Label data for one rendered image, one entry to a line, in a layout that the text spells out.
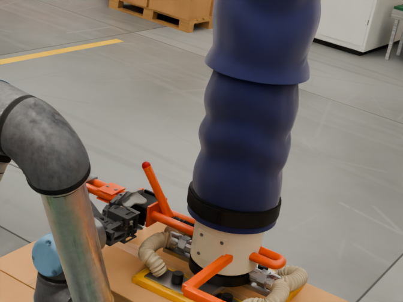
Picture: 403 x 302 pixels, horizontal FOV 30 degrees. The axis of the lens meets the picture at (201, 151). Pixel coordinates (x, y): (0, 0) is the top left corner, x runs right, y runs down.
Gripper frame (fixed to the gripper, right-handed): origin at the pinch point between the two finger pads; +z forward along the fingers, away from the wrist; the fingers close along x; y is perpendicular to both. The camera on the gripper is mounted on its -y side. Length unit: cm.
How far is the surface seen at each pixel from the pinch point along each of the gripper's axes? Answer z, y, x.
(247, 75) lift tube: -10, 30, 47
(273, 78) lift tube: -8, 35, 47
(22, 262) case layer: 29, -64, -60
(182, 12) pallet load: 579, -354, -97
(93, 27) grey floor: 487, -408, -118
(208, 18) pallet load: 619, -342, -105
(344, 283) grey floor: 203, 6, -116
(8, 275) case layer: 19, -62, -60
